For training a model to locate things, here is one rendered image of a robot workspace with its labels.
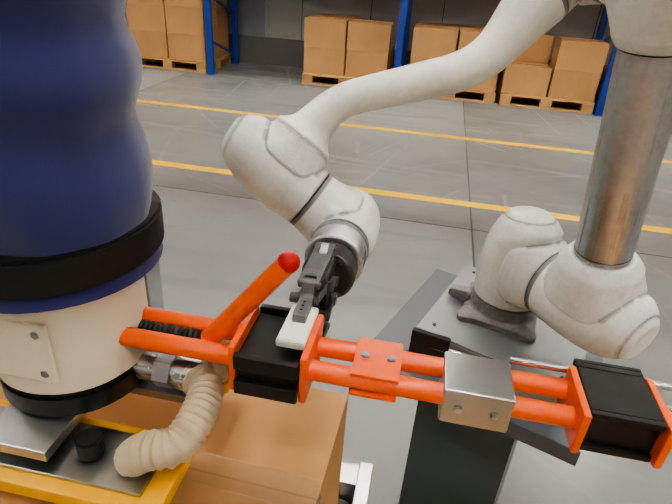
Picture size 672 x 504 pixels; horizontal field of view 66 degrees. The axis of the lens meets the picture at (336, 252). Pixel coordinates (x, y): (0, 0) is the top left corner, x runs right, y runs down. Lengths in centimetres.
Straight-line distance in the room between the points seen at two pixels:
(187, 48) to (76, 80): 797
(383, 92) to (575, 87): 704
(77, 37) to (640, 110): 74
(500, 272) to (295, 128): 60
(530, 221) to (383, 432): 119
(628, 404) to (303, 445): 43
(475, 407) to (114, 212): 40
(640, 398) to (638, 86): 47
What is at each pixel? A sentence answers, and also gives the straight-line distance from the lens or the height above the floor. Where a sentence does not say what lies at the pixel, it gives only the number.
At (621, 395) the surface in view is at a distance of 60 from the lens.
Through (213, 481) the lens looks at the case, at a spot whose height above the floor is 95.
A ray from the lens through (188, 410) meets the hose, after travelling 59.
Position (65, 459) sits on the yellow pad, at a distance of 67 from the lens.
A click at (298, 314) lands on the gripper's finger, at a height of 123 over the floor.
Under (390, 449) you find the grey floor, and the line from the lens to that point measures 207.
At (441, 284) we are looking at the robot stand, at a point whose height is 75.
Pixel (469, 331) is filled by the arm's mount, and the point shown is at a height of 84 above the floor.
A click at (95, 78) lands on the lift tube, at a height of 146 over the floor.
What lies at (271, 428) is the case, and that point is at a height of 95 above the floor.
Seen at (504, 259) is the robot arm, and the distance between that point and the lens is 119.
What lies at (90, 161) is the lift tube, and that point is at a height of 139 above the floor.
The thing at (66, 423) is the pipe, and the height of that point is 110.
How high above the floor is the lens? 156
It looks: 29 degrees down
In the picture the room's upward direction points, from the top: 4 degrees clockwise
